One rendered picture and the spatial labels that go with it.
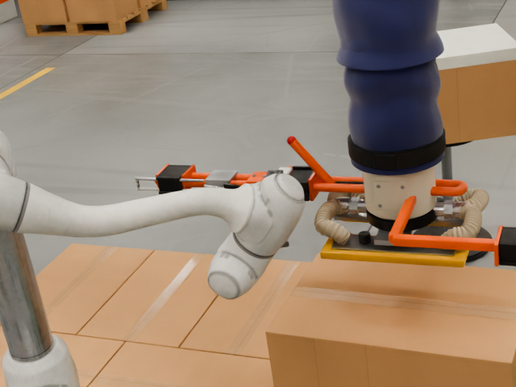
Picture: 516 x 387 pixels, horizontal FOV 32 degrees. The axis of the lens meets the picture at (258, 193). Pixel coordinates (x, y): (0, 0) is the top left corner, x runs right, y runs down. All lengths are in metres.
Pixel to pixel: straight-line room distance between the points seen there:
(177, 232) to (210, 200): 3.18
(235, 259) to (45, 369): 0.54
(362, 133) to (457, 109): 1.99
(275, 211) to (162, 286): 1.64
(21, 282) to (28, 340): 0.15
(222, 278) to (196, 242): 2.96
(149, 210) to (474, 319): 0.88
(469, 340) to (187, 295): 1.36
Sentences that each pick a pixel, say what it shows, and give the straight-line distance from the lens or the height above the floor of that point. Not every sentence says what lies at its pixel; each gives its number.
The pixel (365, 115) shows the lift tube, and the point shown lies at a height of 1.49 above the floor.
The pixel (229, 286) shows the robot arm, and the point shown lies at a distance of 1.82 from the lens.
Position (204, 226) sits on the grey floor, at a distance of 4.92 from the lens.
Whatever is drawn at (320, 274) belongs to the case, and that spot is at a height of 0.95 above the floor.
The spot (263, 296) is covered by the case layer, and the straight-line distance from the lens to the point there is 3.15.
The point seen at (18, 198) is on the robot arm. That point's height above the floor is 1.55.
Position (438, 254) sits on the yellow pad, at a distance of 2.07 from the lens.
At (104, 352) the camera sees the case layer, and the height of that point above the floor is 0.54.
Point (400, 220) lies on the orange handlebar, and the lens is 1.97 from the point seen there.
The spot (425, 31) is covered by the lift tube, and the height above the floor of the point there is 1.67.
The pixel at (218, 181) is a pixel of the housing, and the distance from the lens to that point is 2.27.
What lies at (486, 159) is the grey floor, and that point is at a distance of 5.38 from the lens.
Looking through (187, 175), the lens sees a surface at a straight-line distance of 2.33.
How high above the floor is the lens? 2.20
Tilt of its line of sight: 25 degrees down
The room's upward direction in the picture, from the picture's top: 8 degrees counter-clockwise
